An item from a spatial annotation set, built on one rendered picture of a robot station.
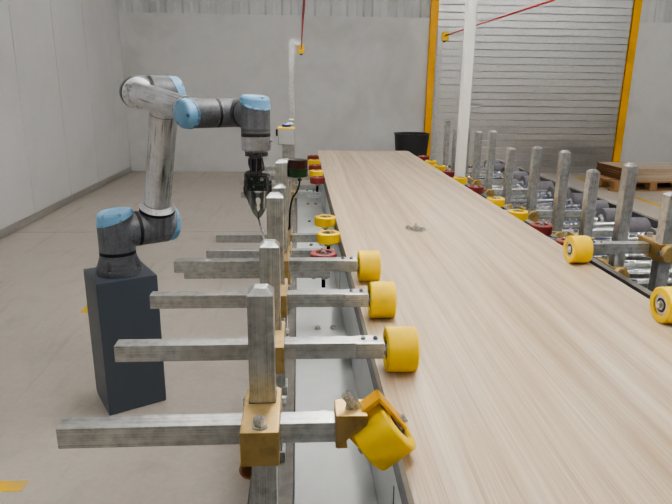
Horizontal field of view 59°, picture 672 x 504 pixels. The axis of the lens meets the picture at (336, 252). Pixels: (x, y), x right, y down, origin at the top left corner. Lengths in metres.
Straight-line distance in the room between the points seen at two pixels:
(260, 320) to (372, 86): 9.06
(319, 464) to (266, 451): 0.54
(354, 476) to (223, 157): 8.79
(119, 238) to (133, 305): 0.29
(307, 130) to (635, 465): 9.05
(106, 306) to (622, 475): 2.12
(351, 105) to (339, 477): 8.72
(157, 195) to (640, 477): 2.12
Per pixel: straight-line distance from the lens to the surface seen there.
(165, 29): 9.95
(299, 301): 1.27
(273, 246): 1.02
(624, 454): 0.96
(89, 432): 0.86
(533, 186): 2.76
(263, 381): 0.83
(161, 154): 2.52
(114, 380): 2.76
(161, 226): 2.65
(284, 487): 1.14
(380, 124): 9.81
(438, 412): 0.97
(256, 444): 0.79
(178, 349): 1.06
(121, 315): 2.65
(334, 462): 1.33
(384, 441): 0.81
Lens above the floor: 1.39
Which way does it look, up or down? 16 degrees down
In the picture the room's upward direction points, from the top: 1 degrees clockwise
